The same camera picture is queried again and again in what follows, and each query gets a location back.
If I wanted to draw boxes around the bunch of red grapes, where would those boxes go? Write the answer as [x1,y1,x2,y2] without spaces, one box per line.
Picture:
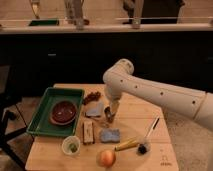
[83,91,101,105]

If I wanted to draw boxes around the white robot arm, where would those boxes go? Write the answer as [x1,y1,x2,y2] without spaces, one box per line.
[103,59,213,132]

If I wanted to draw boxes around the small metal cup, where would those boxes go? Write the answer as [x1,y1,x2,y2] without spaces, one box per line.
[104,106,115,123]

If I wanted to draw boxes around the small green object in cup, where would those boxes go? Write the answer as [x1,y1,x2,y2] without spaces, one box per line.
[69,144,78,153]

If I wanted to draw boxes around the grey cloth piece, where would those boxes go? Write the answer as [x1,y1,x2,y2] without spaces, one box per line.
[85,102,104,117]

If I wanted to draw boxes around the wooden spoon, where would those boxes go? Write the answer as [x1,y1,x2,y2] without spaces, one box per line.
[90,117,109,128]

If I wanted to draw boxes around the blue sponge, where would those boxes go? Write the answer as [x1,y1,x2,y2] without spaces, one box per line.
[100,129,120,143]

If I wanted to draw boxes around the wooden block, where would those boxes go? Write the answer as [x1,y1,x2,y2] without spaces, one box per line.
[83,121,95,144]

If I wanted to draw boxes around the white black marker pen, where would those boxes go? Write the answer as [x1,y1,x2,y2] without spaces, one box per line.
[145,117,160,139]

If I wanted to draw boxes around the dark red bowl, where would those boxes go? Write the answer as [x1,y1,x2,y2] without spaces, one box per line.
[50,101,77,125]

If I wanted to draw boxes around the red yellow apple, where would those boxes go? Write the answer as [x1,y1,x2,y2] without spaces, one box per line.
[97,150,116,168]

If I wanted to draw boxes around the green plastic tray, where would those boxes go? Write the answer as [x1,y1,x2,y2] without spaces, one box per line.
[27,87,84,137]

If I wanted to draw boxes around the black chair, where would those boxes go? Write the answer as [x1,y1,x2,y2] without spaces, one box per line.
[0,65,27,171]

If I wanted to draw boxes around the yellow handled brush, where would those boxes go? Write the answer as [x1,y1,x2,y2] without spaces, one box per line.
[114,139,150,155]

